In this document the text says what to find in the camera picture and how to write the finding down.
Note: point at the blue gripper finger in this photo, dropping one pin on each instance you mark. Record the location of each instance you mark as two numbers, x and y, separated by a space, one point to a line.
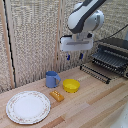
81 56
68 57

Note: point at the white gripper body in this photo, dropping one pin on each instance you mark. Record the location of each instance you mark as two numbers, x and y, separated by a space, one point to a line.
76 43

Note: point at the yellow bowl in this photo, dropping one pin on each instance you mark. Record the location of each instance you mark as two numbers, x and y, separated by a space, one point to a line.
71 85

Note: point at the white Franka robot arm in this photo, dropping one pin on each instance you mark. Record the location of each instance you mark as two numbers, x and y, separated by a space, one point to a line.
81 16

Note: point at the blue mug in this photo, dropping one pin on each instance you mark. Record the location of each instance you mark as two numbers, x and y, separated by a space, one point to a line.
51 79

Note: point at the black dish rack appliance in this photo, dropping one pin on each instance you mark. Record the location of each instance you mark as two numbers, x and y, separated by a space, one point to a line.
111 56

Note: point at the small yellow-orange block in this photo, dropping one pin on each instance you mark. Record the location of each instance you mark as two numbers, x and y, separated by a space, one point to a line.
57 96

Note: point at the white plate with patterned rim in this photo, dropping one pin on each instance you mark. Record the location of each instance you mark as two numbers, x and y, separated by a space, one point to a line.
28 107

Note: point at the wooden frame post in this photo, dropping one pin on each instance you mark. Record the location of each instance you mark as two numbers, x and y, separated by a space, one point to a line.
60 30
7 43

